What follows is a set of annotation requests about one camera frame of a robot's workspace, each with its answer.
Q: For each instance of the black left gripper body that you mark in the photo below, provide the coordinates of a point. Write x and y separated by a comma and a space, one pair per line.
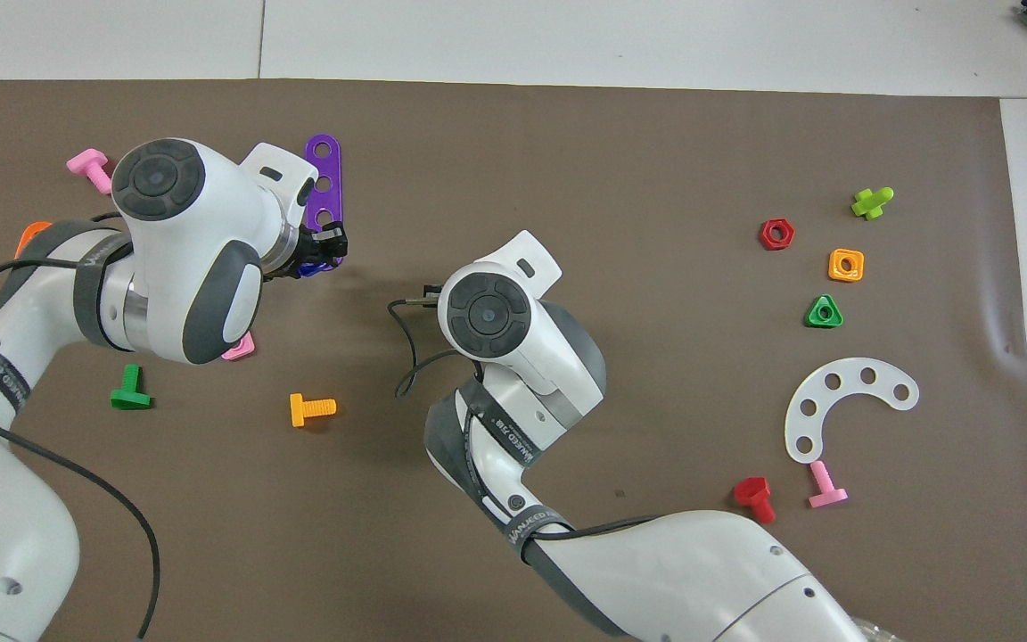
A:
310, 245

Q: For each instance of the lime green cross-head screw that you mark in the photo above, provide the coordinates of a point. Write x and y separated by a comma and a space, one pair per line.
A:
872, 203

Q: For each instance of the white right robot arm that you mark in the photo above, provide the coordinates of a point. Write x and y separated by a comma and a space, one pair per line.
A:
513, 343

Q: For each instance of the orange plastic screw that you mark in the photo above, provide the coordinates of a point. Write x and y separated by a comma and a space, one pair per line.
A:
310, 409

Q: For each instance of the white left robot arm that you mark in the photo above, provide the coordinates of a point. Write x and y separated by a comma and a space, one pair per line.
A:
184, 250

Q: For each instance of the purple four-hole plate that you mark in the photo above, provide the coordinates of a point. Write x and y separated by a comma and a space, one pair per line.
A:
324, 174

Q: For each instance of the red plastic screw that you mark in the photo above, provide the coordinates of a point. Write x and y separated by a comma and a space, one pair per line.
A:
756, 497

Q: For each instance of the blue square nut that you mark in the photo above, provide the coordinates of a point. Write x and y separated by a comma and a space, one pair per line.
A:
310, 269

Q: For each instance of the pink square nut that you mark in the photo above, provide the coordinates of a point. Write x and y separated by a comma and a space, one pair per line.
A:
242, 349

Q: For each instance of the green plastic screw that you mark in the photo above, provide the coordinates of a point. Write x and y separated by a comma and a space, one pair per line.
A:
130, 392

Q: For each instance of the brown table mat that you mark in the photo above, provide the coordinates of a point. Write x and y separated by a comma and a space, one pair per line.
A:
638, 178

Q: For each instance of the green triangle nut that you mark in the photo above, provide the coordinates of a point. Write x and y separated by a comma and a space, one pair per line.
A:
824, 313

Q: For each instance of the pink plastic screw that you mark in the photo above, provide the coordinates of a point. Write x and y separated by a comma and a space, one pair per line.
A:
90, 168
825, 486

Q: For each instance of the orange square nut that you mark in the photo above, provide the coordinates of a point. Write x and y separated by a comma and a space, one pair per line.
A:
846, 265

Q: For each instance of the red hexagon nut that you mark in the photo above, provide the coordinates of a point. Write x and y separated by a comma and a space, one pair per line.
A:
776, 234

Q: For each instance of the orange heart-shaped plate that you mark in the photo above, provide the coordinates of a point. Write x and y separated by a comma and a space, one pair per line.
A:
30, 234

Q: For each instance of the white curved hole plate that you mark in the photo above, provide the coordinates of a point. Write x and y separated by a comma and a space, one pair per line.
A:
799, 419

